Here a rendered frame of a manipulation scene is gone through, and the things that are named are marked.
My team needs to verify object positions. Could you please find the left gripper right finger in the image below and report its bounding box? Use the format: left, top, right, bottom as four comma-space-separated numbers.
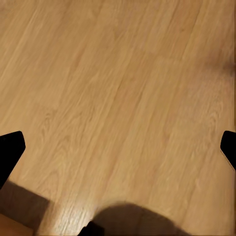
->
220, 130, 236, 170

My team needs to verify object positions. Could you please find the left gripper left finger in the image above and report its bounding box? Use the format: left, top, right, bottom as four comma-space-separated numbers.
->
0, 131, 26, 190

